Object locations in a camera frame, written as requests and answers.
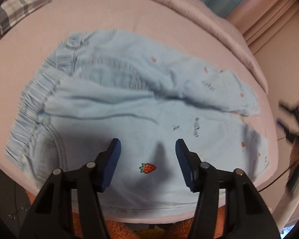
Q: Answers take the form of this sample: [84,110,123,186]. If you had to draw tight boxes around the orange floor rug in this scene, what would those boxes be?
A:
[26,190,225,238]

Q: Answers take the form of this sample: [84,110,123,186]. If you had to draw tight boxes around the pink and blue curtain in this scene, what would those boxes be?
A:
[200,0,299,52]

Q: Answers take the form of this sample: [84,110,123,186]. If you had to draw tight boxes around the pink bed mattress sheet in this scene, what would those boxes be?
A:
[0,0,278,223]

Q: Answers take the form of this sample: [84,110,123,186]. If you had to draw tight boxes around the pink quilt blanket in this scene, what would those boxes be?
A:
[87,0,270,95]

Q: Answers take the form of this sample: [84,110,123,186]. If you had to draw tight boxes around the light blue denim pants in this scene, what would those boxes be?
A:
[6,30,269,218]

